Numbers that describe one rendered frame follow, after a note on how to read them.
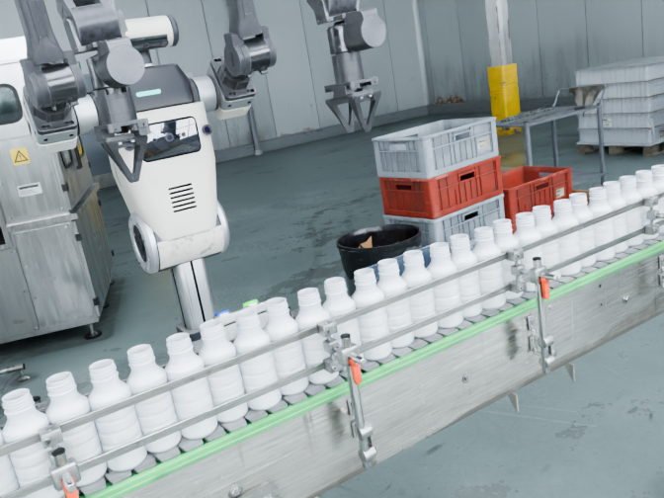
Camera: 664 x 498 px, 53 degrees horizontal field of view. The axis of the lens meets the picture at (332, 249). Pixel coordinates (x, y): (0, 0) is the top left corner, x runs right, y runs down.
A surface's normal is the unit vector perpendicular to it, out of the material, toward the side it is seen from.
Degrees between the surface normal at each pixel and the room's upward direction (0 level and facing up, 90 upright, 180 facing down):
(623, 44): 90
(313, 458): 90
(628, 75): 91
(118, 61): 89
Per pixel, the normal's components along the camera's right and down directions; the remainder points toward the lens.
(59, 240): 0.24, 0.22
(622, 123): -0.85, 0.26
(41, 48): 0.58, 0.29
